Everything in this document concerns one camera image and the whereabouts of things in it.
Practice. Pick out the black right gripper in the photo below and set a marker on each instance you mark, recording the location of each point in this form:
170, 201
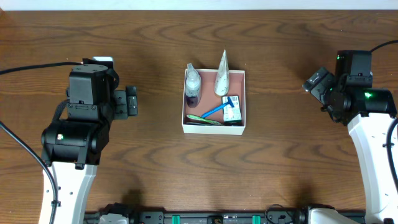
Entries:
318, 83

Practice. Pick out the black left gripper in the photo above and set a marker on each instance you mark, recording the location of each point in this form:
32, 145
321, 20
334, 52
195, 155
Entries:
131, 101

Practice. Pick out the green white toothbrush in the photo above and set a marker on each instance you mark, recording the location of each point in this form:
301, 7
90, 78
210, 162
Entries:
198, 119

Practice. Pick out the clear spray bottle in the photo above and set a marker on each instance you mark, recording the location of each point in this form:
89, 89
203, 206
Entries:
192, 86

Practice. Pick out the white cosmetic tube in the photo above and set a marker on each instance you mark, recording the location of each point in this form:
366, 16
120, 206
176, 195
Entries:
222, 78

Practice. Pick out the green white soap box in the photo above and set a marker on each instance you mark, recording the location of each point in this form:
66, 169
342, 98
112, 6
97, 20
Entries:
232, 115

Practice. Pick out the teal white toothpaste tube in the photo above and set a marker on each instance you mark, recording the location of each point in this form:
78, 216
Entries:
198, 124

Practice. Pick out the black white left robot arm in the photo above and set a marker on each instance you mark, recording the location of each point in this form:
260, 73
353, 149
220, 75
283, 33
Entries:
72, 146

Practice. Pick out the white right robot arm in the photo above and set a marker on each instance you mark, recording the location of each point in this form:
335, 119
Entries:
371, 118

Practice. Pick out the white box with pink interior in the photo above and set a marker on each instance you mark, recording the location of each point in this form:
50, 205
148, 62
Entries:
210, 100

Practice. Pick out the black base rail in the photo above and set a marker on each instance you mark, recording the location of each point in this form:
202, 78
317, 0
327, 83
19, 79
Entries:
315, 213

